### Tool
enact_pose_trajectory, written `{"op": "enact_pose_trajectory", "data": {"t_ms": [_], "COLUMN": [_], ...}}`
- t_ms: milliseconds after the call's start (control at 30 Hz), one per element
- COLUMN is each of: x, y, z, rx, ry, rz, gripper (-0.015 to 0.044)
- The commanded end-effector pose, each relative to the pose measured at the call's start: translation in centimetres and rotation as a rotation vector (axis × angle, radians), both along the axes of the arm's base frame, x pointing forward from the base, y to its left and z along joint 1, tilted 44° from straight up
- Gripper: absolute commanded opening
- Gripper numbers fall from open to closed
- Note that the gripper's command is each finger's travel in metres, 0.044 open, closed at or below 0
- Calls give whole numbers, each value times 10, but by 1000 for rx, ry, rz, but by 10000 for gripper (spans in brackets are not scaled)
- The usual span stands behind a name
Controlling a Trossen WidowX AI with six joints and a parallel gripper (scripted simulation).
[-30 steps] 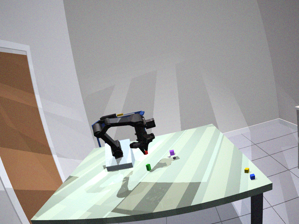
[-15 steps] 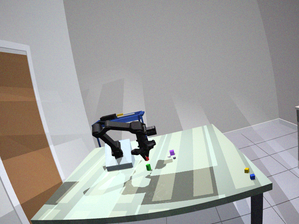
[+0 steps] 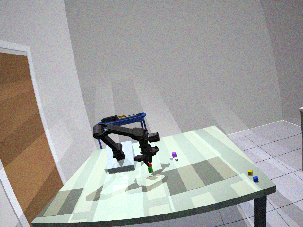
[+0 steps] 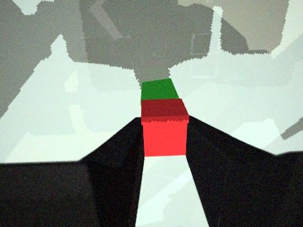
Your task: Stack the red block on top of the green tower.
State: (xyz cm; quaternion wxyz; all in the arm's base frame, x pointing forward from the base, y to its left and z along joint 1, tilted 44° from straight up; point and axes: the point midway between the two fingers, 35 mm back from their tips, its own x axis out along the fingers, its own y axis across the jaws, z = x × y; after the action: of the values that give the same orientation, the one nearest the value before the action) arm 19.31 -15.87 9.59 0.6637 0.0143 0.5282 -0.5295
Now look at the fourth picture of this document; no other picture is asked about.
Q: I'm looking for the green block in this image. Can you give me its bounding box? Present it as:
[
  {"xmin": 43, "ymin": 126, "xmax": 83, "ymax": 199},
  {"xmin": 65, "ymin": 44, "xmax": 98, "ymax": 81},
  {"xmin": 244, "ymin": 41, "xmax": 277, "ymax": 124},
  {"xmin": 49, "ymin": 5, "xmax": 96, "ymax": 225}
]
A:
[
  {"xmin": 141, "ymin": 86, "xmax": 179, "ymax": 102},
  {"xmin": 142, "ymin": 78, "xmax": 174, "ymax": 91}
]

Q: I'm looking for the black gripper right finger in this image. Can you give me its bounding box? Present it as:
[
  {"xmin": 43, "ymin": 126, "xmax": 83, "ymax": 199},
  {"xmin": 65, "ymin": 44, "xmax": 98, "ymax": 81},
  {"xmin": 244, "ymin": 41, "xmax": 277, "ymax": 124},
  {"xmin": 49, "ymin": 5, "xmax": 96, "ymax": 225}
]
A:
[{"xmin": 186, "ymin": 115, "xmax": 303, "ymax": 227}]

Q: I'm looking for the red block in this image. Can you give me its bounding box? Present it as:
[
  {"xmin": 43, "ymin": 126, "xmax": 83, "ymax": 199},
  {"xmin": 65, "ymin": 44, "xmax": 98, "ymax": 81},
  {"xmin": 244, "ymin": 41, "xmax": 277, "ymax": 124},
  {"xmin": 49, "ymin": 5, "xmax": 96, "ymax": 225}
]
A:
[{"xmin": 141, "ymin": 98, "xmax": 189, "ymax": 157}]

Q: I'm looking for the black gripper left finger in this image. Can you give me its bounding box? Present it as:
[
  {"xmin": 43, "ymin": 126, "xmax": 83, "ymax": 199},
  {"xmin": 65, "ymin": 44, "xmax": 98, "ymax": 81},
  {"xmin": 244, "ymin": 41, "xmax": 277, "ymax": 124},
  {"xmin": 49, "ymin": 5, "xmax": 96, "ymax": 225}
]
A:
[{"xmin": 0, "ymin": 117, "xmax": 144, "ymax": 227}]

